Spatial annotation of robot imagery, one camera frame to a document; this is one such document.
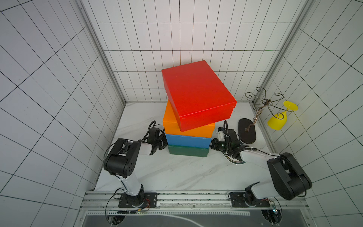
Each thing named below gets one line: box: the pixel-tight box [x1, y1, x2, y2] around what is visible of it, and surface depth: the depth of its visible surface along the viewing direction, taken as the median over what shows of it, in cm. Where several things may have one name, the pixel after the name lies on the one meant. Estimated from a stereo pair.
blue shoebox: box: [165, 133, 212, 149], surface depth 79 cm
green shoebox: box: [168, 144, 210, 158], surface depth 83 cm
